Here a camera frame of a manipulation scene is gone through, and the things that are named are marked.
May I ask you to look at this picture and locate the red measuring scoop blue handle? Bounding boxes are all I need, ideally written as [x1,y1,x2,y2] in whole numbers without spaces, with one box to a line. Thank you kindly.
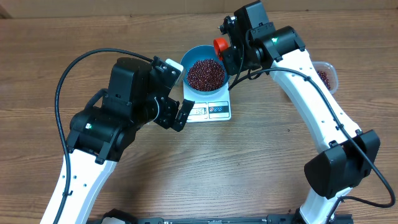
[213,37,229,61]

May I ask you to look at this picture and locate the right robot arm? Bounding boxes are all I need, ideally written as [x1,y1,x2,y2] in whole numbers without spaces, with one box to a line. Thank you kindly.
[213,1,380,223]

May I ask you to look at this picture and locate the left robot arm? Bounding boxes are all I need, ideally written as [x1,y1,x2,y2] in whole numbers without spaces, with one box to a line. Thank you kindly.
[41,57,193,223]

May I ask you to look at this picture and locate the white digital kitchen scale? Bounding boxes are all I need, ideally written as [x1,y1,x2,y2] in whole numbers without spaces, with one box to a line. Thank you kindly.
[183,83,232,123]

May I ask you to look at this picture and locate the red beans in bowl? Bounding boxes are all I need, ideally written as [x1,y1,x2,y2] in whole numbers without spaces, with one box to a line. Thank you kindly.
[187,59,225,91]

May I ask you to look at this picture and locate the blue bowl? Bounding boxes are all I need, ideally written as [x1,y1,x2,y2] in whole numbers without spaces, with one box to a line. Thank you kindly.
[181,45,229,86]

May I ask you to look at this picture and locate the red beans in container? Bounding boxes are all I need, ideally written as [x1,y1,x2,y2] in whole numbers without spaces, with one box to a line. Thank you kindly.
[317,70,331,90]

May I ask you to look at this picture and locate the clear plastic container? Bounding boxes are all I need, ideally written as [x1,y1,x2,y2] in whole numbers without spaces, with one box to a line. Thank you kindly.
[312,62,339,95]

